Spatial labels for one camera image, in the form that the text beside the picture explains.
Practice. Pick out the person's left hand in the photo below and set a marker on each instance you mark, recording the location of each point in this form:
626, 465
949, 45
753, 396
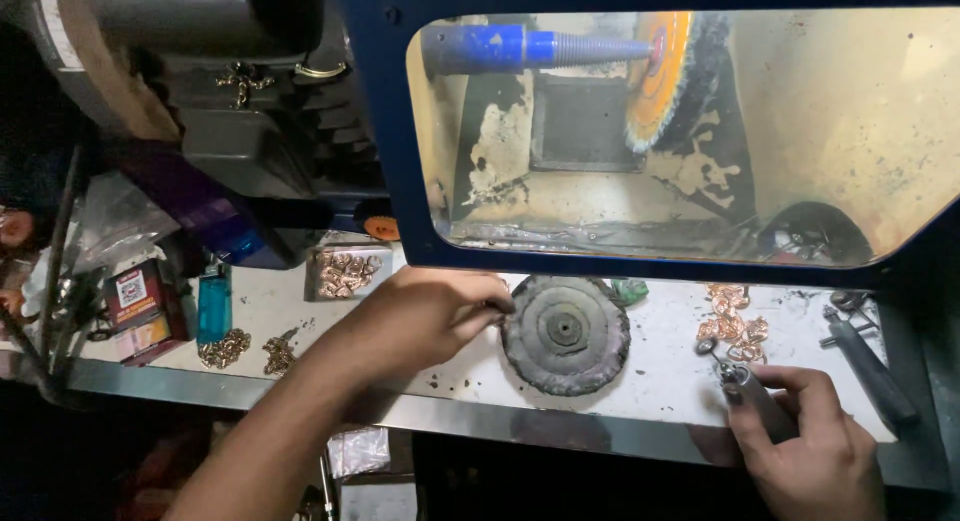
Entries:
420, 318

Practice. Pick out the person's right hand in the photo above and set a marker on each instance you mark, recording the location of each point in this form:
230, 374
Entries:
817, 453

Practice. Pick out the person's left fingers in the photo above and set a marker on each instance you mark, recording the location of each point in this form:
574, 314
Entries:
487, 305

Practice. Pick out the grey rotary tool handpiece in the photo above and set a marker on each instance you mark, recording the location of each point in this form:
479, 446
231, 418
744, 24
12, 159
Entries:
757, 397

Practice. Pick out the dark grey cloth buffing wheel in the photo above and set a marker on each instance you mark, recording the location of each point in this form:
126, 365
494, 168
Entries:
565, 335

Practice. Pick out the orange round knob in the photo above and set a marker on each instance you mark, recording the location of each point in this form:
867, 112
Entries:
381, 227

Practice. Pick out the green plastic piece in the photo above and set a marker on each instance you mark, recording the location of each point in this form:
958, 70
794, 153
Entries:
628, 290

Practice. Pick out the clear bag of gold pendants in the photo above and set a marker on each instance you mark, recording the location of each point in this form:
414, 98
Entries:
346, 272

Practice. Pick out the blue polishing machine hood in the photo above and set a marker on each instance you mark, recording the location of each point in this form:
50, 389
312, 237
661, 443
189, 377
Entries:
675, 269

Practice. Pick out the clear plastic packet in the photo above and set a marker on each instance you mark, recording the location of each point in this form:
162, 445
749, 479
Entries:
360, 452

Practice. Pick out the pile of copper pendant pieces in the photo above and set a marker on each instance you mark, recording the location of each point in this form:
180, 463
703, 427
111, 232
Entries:
731, 326

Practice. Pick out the blue tapered threaded spindle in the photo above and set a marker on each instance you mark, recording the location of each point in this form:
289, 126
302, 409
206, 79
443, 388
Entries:
525, 48

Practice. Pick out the teal plastic lighter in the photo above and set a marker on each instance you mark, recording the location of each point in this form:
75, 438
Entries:
214, 305

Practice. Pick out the orange mounted buffing wheel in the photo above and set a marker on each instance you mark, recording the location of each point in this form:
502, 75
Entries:
667, 78

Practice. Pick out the gold cross ornament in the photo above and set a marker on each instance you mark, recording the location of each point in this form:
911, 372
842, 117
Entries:
244, 79

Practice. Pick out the black electric motor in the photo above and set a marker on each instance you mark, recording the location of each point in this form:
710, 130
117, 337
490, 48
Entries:
225, 85

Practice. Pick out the dark red cardboard box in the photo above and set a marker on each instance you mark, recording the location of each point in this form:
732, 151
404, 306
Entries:
142, 311

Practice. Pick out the crumpled clear plastic bag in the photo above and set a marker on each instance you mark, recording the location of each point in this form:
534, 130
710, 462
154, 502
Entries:
112, 221

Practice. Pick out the dark metal rod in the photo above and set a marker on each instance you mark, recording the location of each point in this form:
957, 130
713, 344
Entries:
56, 266

